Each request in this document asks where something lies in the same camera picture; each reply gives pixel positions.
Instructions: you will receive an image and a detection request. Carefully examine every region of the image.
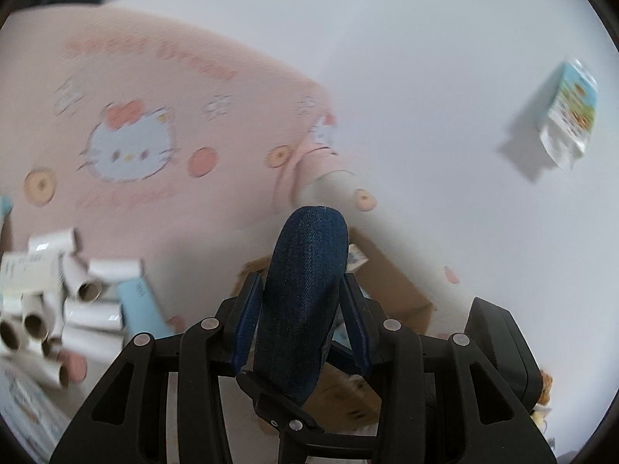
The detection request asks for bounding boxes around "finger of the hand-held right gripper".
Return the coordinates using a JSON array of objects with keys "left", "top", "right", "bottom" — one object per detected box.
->
[
  {"left": 329, "top": 342, "right": 364, "bottom": 376},
  {"left": 236, "top": 370, "right": 383, "bottom": 464}
]

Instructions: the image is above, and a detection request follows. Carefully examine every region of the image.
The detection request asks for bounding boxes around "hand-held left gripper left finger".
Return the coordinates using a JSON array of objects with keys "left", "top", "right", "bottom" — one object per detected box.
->
[{"left": 51, "top": 273, "right": 264, "bottom": 464}]

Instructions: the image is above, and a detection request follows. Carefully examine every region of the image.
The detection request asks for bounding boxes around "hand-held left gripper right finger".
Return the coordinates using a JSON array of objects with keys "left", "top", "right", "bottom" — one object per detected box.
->
[{"left": 339, "top": 273, "right": 557, "bottom": 464}]

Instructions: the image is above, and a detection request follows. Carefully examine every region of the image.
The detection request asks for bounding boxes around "cardboard box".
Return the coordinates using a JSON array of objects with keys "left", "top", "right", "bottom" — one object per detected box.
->
[{"left": 232, "top": 227, "right": 433, "bottom": 433}]

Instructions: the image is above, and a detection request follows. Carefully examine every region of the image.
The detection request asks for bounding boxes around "navy glasses case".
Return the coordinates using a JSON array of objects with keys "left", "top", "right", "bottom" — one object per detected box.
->
[{"left": 254, "top": 205, "right": 349, "bottom": 407}]

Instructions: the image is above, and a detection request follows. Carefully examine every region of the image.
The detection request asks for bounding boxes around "brown plush toy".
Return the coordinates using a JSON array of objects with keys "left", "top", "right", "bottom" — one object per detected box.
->
[{"left": 529, "top": 370, "right": 554, "bottom": 421}]

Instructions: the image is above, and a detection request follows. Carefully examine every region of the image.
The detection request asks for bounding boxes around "green white box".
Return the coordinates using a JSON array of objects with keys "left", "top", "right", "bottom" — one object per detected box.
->
[{"left": 347, "top": 244, "right": 371, "bottom": 269}]

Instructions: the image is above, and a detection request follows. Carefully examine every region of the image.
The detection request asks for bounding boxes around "light blue flat box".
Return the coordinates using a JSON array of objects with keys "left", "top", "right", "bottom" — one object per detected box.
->
[{"left": 116, "top": 278, "right": 177, "bottom": 339}]

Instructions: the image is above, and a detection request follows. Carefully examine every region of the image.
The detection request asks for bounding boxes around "pile of white paper tubes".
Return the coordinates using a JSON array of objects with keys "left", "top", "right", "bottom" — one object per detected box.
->
[{"left": 0, "top": 227, "right": 146, "bottom": 390}]

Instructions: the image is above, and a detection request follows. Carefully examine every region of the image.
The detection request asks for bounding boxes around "pink cat print bedsheet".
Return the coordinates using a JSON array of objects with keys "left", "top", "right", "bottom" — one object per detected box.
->
[{"left": 0, "top": 2, "right": 462, "bottom": 344}]

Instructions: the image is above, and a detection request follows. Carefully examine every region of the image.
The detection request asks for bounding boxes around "white printed flat box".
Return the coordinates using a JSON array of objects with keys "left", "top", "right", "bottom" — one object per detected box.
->
[{"left": 0, "top": 249, "right": 66, "bottom": 295}]

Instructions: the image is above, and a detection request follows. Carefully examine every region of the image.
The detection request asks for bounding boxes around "white cartoon print blanket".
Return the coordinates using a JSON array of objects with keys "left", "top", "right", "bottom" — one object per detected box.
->
[{"left": 0, "top": 355, "right": 73, "bottom": 460}]

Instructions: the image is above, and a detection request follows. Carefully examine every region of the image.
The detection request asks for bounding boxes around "colourful printed wall packet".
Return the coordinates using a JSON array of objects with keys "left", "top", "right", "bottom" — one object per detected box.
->
[{"left": 537, "top": 57, "right": 599, "bottom": 171}]

